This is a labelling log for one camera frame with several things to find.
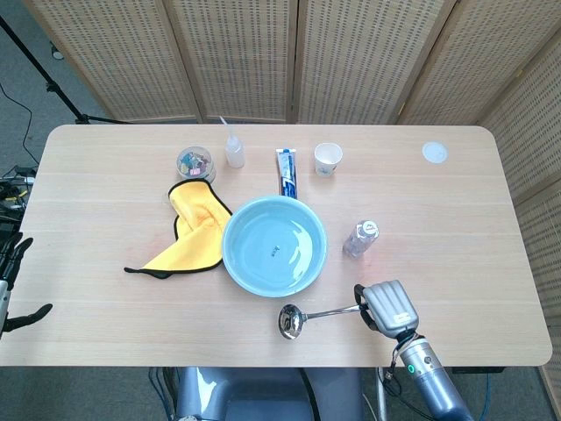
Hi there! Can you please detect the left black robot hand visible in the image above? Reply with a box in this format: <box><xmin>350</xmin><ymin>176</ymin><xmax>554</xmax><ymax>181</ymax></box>
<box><xmin>0</xmin><ymin>232</ymin><xmax>54</xmax><ymax>338</ymax></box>

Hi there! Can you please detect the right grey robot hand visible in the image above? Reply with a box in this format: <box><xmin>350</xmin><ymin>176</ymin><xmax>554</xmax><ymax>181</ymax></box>
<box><xmin>353</xmin><ymin>279</ymin><xmax>420</xmax><ymax>341</ymax></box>

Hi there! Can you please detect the stainless steel ladle black grip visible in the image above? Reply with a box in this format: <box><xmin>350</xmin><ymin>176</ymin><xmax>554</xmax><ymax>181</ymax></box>
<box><xmin>277</xmin><ymin>302</ymin><xmax>367</xmax><ymax>340</ymax></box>

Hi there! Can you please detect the small clear plastic bottle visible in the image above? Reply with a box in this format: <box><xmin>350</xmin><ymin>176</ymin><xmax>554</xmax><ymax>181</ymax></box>
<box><xmin>342</xmin><ymin>219</ymin><xmax>380</xmax><ymax>259</ymax></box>

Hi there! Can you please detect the light blue bowl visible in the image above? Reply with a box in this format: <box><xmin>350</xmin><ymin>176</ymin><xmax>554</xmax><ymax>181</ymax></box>
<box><xmin>221</xmin><ymin>196</ymin><xmax>329</xmax><ymax>299</ymax></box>

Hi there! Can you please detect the white table leg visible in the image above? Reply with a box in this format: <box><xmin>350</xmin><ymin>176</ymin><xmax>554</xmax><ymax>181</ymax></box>
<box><xmin>375</xmin><ymin>367</ymin><xmax>388</xmax><ymax>421</ymax></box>

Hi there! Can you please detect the grey robot torso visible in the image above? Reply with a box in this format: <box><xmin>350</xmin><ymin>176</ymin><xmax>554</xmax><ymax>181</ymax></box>
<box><xmin>174</xmin><ymin>366</ymin><xmax>366</xmax><ymax>421</ymax></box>

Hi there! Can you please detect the white paper cup flower print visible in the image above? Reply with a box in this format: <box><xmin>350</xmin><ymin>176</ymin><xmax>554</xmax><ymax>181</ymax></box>
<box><xmin>313</xmin><ymin>142</ymin><xmax>344</xmax><ymax>179</ymax></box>

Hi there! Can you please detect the white round table grommet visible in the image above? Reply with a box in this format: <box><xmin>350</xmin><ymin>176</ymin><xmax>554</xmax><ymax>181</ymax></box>
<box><xmin>422</xmin><ymin>140</ymin><xmax>450</xmax><ymax>165</ymax></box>

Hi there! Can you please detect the blue white toothpaste tube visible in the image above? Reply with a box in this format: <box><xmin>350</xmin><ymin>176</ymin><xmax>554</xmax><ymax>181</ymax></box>
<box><xmin>274</xmin><ymin>147</ymin><xmax>300</xmax><ymax>199</ymax></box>

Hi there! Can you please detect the black tripod stand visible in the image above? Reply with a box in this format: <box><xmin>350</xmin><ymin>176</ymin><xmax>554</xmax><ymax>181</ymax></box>
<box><xmin>0</xmin><ymin>15</ymin><xmax>132</xmax><ymax>125</ymax></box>

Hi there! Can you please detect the yellow cloth with black trim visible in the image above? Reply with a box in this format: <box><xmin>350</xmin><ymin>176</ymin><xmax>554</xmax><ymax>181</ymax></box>
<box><xmin>124</xmin><ymin>178</ymin><xmax>234</xmax><ymax>280</ymax></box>

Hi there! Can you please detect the clear jar of binder clips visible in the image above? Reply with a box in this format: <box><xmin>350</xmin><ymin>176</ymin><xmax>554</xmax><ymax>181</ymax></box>
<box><xmin>176</xmin><ymin>146</ymin><xmax>217</xmax><ymax>184</ymax></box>

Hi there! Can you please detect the translucent squeeze bottle bent nozzle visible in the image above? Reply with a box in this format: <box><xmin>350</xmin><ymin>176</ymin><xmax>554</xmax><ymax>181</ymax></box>
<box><xmin>218</xmin><ymin>115</ymin><xmax>246</xmax><ymax>169</ymax></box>

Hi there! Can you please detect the woven wooden folding screen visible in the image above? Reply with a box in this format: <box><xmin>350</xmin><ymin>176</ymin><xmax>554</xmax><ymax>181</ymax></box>
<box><xmin>21</xmin><ymin>0</ymin><xmax>561</xmax><ymax>400</ymax></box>

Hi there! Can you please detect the bundle of cables and gear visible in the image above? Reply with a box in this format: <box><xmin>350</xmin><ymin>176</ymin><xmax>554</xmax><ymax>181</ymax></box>
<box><xmin>0</xmin><ymin>162</ymin><xmax>39</xmax><ymax>240</ymax></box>

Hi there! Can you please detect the blue cable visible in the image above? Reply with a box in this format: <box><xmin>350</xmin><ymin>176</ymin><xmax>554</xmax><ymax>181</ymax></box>
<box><xmin>478</xmin><ymin>370</ymin><xmax>495</xmax><ymax>420</ymax></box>

